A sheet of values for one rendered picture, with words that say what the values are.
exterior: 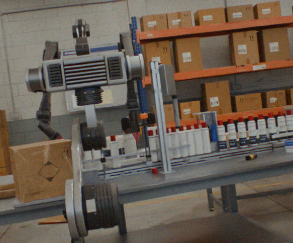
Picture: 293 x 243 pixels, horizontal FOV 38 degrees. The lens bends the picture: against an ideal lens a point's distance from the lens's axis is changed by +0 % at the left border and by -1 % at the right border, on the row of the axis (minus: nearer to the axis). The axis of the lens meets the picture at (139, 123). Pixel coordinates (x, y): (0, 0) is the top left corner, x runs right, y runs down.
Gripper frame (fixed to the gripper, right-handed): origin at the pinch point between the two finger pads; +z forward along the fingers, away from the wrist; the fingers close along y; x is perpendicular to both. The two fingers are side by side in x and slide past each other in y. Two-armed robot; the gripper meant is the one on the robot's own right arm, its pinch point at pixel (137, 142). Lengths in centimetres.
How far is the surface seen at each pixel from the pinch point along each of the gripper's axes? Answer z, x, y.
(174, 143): 3.7, 8.1, -22.6
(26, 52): -121, -456, 68
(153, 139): -0.8, 9.2, -8.4
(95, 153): 2.2, 8.8, 28.4
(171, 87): -32.1, 17.1, -22.5
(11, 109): -33, -460, 104
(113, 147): -0.2, 8.5, 17.3
